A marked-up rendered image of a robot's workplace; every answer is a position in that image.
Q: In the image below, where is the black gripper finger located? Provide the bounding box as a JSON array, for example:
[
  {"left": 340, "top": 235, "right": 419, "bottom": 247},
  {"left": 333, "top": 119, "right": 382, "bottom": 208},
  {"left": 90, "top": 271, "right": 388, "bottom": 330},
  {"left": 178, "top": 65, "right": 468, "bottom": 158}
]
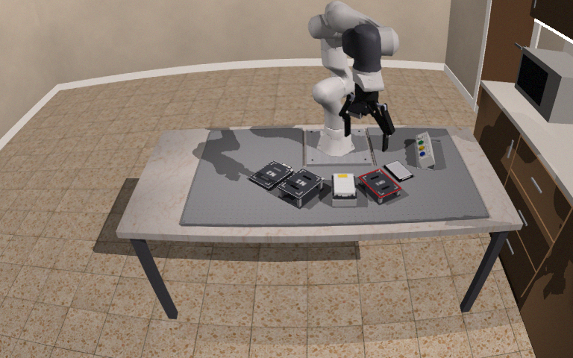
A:
[
  {"left": 366, "top": 103, "right": 395, "bottom": 152},
  {"left": 339, "top": 92, "right": 355, "bottom": 137}
]

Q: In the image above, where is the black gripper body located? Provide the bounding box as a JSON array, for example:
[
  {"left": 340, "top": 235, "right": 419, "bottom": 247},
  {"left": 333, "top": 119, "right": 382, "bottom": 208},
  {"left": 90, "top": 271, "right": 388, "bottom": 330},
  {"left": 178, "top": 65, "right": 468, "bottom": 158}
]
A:
[{"left": 354, "top": 82, "right": 379, "bottom": 112}]

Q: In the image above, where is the grey operator button panel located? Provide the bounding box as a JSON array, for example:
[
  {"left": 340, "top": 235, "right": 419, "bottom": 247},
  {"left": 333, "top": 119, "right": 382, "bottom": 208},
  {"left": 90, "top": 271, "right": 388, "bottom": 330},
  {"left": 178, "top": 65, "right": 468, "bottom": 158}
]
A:
[{"left": 414, "top": 132, "right": 440, "bottom": 171}]

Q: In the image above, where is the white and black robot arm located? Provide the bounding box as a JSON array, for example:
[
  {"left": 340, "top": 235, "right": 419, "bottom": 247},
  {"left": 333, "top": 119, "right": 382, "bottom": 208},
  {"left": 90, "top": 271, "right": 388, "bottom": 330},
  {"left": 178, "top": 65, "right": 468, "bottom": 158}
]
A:
[{"left": 308, "top": 1, "right": 399, "bottom": 157}]

